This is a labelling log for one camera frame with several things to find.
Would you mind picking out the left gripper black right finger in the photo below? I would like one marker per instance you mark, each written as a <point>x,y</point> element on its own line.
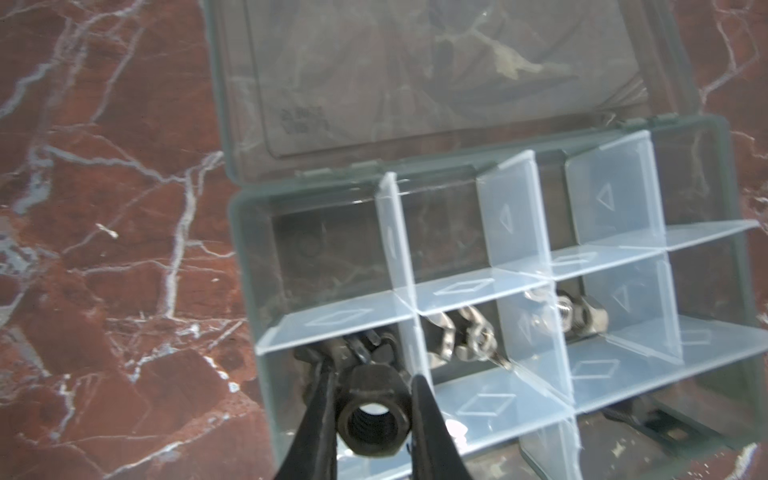
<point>433,452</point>

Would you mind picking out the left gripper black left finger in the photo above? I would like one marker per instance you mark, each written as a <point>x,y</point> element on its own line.
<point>313,453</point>

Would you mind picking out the grey plastic organizer box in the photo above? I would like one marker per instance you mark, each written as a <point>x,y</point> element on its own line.
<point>419,180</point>

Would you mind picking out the silver nut in box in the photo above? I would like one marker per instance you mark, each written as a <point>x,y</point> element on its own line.
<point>581,318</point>

